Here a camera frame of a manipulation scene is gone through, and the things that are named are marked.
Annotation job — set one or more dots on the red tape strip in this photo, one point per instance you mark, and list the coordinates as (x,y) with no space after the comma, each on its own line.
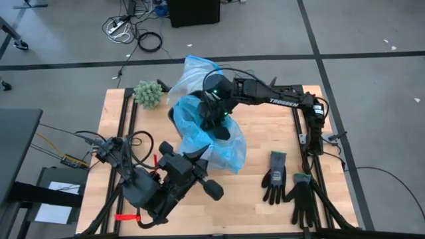
(127,217)

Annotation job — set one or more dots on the black caster wheel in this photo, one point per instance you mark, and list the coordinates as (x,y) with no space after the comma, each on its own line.
(5,86)

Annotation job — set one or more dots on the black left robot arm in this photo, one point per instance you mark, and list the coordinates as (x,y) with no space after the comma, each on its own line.
(139,189)

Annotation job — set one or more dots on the grey desk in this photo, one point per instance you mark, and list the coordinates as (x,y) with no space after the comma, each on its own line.
(16,142)

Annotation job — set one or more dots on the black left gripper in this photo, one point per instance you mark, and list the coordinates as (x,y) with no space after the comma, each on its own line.
(179,169)

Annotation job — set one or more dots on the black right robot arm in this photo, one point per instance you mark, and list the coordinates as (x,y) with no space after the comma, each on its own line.
(285,99)

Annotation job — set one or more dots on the white paper sheet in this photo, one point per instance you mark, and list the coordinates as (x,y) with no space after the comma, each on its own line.
(53,214)

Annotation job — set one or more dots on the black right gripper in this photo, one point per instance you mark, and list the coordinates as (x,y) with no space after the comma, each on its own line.
(216,113)

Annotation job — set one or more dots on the metal leg with caster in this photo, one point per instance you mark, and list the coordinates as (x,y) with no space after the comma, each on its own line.
(20,44)

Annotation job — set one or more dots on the grey tray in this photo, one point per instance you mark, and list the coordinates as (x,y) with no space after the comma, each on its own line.
(50,174)

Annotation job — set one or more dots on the black aluminium table frame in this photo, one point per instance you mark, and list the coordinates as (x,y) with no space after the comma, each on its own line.
(296,90)

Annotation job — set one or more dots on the white power strip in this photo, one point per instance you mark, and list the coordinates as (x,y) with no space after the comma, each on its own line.
(116,26)

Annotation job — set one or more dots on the grey black printed work glove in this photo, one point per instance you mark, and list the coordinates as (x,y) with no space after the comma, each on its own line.
(277,176)

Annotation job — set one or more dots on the black yellow circuit board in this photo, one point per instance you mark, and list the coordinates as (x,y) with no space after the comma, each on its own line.
(71,162)

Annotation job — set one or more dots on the black computer tower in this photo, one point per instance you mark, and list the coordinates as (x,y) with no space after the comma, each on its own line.
(192,13)

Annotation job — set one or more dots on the green plant in white pot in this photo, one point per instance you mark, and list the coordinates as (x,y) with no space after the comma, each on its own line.
(148,94)

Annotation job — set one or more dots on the light blue trash bag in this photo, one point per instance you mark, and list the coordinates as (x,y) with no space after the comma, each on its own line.
(192,132)

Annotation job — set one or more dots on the translucent grey trash bag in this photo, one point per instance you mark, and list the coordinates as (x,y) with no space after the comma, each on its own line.
(189,79)

